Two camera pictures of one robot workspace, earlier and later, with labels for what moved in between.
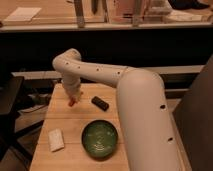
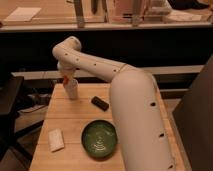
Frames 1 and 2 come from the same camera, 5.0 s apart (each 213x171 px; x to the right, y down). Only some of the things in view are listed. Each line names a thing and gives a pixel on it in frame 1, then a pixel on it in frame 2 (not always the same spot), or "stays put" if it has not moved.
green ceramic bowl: (99, 139) stays put
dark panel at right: (193, 116) stays put
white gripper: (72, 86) → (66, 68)
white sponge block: (56, 139) stays put
